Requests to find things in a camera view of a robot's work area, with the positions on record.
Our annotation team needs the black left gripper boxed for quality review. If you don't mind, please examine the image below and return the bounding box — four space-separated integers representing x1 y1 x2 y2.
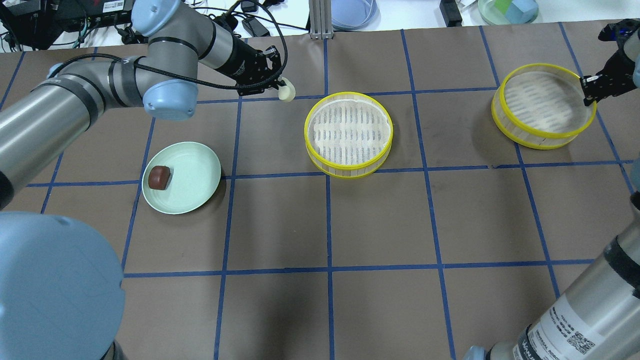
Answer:
222 38 286 97

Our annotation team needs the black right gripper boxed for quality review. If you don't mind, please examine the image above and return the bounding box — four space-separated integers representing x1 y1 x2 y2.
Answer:
581 19 640 107

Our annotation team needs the white bun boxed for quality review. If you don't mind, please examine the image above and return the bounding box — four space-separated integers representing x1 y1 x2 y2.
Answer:
278 77 297 103

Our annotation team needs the yellow steamer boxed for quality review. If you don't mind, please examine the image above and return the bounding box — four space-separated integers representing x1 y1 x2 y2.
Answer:
491 63 597 150
303 91 394 179

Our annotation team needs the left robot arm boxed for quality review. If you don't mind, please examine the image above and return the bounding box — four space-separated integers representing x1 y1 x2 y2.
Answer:
0 0 295 360

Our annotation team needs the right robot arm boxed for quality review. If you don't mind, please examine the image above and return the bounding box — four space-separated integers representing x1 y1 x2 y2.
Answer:
464 18 640 360

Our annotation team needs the black power adapter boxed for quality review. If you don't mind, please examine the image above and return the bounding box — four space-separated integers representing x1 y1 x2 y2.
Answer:
241 17 271 37

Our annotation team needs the blue plate on desk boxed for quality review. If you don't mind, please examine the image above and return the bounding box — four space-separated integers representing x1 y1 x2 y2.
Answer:
330 0 378 31

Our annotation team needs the green bowl with blocks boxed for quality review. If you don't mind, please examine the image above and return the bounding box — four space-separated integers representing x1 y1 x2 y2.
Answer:
477 0 539 25

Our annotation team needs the light green plate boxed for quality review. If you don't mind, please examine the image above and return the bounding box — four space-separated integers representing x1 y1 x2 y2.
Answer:
141 141 222 215

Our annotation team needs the brown bun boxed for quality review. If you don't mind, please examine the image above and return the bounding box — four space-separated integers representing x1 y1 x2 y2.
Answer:
147 165 172 191

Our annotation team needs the black braided cable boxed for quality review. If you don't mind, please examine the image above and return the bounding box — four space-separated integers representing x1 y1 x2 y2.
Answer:
50 0 289 92

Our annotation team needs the aluminium frame post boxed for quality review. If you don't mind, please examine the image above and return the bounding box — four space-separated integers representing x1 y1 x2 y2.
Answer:
308 0 334 40

